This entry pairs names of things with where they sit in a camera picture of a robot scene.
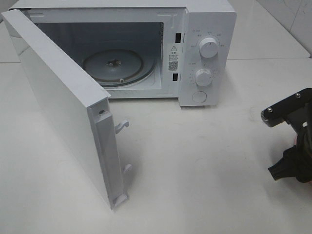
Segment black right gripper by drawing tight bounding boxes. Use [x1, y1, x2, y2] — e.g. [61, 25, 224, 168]
[268, 102, 312, 183]

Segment white microwave oven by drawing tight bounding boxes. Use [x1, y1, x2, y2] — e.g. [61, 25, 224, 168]
[2, 0, 237, 106]

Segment white microwave knob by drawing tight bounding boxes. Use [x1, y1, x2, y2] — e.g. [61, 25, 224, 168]
[195, 69, 213, 87]
[199, 37, 219, 59]

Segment white microwave door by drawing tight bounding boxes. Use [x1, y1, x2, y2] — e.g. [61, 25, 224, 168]
[2, 10, 132, 209]

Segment round white door button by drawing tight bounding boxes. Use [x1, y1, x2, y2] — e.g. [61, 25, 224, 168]
[192, 91, 207, 103]

